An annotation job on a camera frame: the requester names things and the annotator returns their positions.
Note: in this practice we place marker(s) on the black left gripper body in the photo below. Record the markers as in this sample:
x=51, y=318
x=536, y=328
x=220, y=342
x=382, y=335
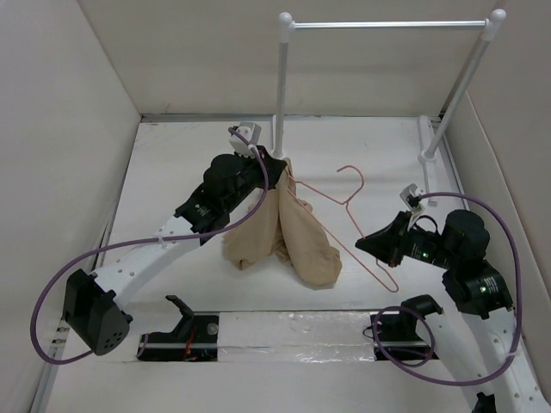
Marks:
x=251, y=178

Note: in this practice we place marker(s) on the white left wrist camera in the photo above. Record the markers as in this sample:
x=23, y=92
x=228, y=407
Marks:
x=243, y=137

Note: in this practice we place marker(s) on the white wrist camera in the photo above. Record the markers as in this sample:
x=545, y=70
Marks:
x=411, y=196
x=243, y=137

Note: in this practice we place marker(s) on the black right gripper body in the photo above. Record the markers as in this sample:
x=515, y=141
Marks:
x=425, y=245

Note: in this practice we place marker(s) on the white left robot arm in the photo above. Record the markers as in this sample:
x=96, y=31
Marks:
x=97, y=305

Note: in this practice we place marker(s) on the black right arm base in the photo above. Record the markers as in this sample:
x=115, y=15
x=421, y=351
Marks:
x=397, y=332

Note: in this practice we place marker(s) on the white clothes rack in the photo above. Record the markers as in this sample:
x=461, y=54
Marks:
x=408, y=68

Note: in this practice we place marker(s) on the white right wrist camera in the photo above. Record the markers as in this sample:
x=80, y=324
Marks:
x=411, y=196

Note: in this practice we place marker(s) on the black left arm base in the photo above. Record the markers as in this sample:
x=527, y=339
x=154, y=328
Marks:
x=193, y=339

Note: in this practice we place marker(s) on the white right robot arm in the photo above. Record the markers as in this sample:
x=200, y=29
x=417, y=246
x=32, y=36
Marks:
x=499, y=377

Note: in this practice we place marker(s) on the beige t shirt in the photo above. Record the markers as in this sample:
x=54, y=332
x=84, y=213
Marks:
x=284, y=226

